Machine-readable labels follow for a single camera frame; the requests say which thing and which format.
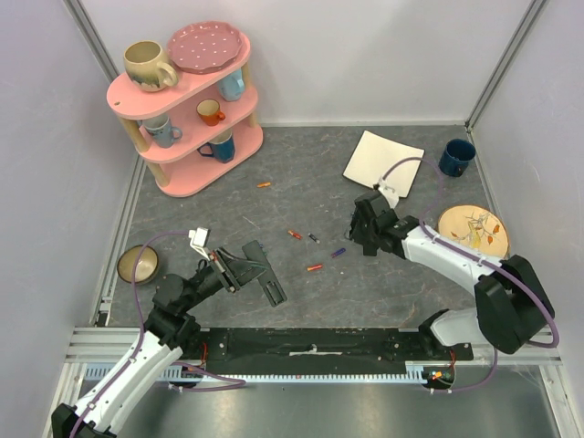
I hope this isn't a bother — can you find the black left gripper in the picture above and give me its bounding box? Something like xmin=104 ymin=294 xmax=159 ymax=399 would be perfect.
xmin=181 ymin=245 xmax=271 ymax=310

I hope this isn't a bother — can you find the black remote control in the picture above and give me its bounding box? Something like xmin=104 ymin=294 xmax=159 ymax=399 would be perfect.
xmin=242 ymin=240 xmax=287 ymax=308

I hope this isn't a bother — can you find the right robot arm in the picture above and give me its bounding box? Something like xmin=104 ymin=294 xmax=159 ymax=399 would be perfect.
xmin=349 ymin=190 xmax=559 ymax=360

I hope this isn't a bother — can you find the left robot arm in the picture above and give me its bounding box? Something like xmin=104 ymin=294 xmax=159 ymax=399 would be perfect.
xmin=51 ymin=241 xmax=277 ymax=437

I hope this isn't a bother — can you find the orange red battery upper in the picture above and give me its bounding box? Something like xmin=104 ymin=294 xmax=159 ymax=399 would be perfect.
xmin=287 ymin=230 xmax=302 ymax=240

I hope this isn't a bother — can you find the white square plate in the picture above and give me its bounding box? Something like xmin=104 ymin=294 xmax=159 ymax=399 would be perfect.
xmin=343 ymin=130 xmax=424 ymax=198

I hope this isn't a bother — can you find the brown ceramic bowl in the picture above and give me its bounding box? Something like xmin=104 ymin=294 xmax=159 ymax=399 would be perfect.
xmin=117 ymin=245 xmax=160 ymax=285

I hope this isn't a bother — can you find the round wooden bird plate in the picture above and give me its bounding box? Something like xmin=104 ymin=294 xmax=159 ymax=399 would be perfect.
xmin=437 ymin=204 xmax=509 ymax=258

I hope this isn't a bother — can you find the navy blue mug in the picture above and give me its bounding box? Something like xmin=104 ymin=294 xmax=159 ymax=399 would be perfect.
xmin=439 ymin=139 xmax=475 ymax=177

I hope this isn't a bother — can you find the dark teal mug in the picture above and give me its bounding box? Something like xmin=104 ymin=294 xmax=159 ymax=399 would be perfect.
xmin=197 ymin=130 xmax=235 ymax=163

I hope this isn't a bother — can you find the pink three-tier shelf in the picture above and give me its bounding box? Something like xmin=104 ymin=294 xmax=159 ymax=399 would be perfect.
xmin=107 ymin=35 xmax=264 ymax=197

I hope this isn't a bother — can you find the grey blue mug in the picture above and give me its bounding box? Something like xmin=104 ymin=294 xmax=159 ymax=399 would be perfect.
xmin=142 ymin=113 xmax=183 ymax=149

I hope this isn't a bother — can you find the orange mug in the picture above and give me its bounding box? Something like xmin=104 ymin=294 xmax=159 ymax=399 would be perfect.
xmin=196 ymin=99 xmax=225 ymax=127

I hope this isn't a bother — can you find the light blue mug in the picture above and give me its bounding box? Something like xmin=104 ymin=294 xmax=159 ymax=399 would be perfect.
xmin=216 ymin=68 xmax=245 ymax=101

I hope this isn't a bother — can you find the pink dotted plate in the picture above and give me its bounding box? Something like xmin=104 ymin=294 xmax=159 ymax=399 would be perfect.
xmin=166 ymin=21 xmax=243 ymax=75

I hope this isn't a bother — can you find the beige ceramic mug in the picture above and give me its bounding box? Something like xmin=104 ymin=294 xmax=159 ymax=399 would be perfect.
xmin=123 ymin=40 xmax=179 ymax=92

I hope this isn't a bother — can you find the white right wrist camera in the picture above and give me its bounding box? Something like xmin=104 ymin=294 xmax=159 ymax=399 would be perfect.
xmin=373 ymin=177 xmax=400 ymax=209

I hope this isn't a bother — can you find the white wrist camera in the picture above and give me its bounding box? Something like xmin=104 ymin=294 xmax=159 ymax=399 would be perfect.
xmin=373 ymin=177 xmax=400 ymax=209
xmin=188 ymin=227 xmax=209 ymax=259

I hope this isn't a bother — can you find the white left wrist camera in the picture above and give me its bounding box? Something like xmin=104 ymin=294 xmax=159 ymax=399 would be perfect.
xmin=188 ymin=227 xmax=209 ymax=259

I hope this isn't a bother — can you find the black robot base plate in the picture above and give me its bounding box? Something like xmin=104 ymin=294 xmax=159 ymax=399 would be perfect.
xmin=182 ymin=328 xmax=474 ymax=374

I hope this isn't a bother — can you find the slotted cable duct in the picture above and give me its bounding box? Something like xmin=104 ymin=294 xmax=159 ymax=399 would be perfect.
xmin=86 ymin=360 xmax=455 ymax=384

